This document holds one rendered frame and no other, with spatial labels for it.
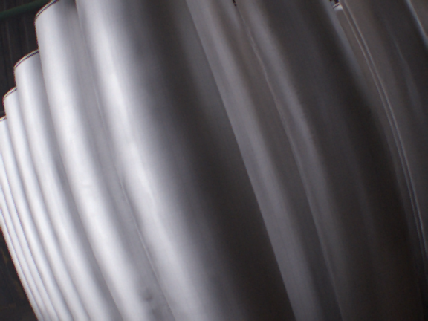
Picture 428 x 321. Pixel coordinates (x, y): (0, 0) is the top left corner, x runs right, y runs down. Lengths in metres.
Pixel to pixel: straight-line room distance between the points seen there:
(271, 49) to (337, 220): 0.28
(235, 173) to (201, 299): 0.17
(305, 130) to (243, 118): 0.23
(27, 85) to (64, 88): 0.34
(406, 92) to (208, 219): 0.54
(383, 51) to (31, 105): 0.80
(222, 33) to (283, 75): 0.26
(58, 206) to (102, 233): 0.32
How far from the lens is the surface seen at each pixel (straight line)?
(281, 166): 1.14
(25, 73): 1.36
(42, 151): 1.31
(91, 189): 1.00
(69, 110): 1.02
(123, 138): 0.76
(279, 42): 0.93
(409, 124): 1.13
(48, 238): 1.57
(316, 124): 0.91
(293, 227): 1.14
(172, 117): 0.74
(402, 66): 1.12
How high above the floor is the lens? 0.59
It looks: 1 degrees up
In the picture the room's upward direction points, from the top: 19 degrees counter-clockwise
